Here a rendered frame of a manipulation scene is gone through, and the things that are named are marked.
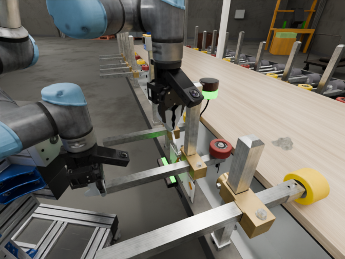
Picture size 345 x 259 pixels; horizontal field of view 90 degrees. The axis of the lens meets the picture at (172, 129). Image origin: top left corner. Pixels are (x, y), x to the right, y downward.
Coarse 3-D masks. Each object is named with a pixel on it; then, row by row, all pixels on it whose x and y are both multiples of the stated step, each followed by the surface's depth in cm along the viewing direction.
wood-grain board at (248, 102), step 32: (192, 64) 168; (224, 64) 168; (224, 96) 102; (256, 96) 102; (288, 96) 102; (320, 96) 102; (224, 128) 73; (256, 128) 73; (288, 128) 73; (320, 128) 73; (288, 160) 57; (320, 160) 57; (320, 224) 40
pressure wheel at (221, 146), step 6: (210, 144) 63; (216, 144) 64; (222, 144) 63; (228, 144) 63; (210, 150) 63; (216, 150) 61; (222, 150) 61; (228, 150) 61; (216, 156) 62; (222, 156) 61; (228, 156) 62
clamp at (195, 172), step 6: (180, 150) 69; (186, 156) 63; (192, 156) 63; (198, 156) 63; (192, 162) 61; (192, 168) 59; (198, 168) 59; (204, 168) 59; (192, 174) 60; (198, 174) 60; (204, 174) 61
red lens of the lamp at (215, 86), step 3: (201, 78) 54; (201, 84) 51; (204, 84) 50; (207, 84) 50; (210, 84) 50; (213, 84) 50; (216, 84) 50; (204, 87) 51; (207, 87) 50; (210, 87) 50; (213, 87) 50; (216, 87) 51; (204, 90) 51; (207, 90) 51; (210, 90) 51; (213, 90) 51
